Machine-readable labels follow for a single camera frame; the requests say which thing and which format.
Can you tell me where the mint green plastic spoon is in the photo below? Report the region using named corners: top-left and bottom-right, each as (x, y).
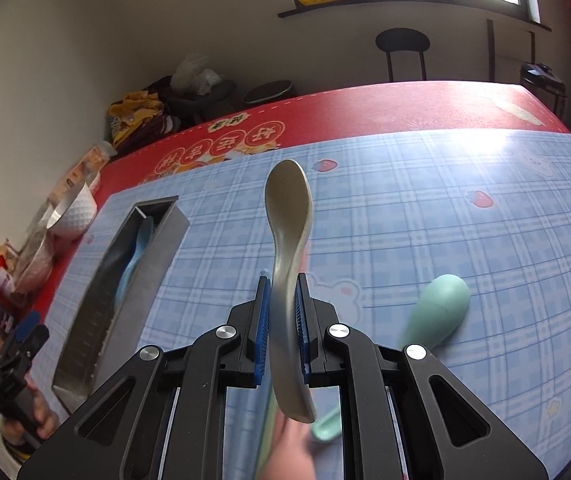
top-left (309, 273), bottom-right (472, 443)

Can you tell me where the small wooden figurine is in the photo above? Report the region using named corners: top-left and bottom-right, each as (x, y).
top-left (0, 240), bottom-right (18, 266)

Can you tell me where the black round stool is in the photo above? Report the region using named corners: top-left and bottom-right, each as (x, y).
top-left (374, 27), bottom-right (431, 82)

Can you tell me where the light blue plastic spoon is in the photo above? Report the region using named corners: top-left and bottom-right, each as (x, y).
top-left (114, 217), bottom-right (154, 309)

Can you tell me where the black rice cooker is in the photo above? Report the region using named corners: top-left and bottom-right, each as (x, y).
top-left (520, 63), bottom-right (567, 119)

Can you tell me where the pink plastic spoon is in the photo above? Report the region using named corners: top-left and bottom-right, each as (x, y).
top-left (258, 410), bottom-right (331, 480)

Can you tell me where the black round floor scale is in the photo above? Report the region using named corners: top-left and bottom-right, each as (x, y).
top-left (242, 80), bottom-right (296, 107)

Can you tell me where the red printed table mat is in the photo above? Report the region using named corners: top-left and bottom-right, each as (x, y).
top-left (25, 79), bottom-right (571, 321)

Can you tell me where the white textured ceramic bowl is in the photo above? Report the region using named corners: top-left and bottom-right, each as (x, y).
top-left (46, 182), bottom-right (98, 240)

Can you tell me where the blue plaid table mat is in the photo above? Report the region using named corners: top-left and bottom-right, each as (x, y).
top-left (33, 130), bottom-right (571, 474)

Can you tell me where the clear plastic bag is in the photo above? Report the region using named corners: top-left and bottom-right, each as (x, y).
top-left (170, 53), bottom-right (223, 96)

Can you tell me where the black folding frame by wall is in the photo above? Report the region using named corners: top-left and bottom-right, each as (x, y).
top-left (486, 18), bottom-right (536, 84)

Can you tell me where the beige printed snack box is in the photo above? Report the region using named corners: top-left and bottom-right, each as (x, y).
top-left (48, 141), bottom-right (116, 206)

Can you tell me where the person's left hand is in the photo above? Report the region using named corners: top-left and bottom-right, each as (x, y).
top-left (0, 378), bottom-right (60, 464)

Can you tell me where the yellow snack bag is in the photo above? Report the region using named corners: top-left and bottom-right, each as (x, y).
top-left (107, 90), bottom-right (164, 151)

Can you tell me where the stainless steel utensil tray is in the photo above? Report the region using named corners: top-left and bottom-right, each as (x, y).
top-left (51, 196), bottom-right (189, 413)

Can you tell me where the glass bowl with plastic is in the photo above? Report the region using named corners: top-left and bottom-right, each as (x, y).
top-left (13, 202), bottom-right (54, 295)

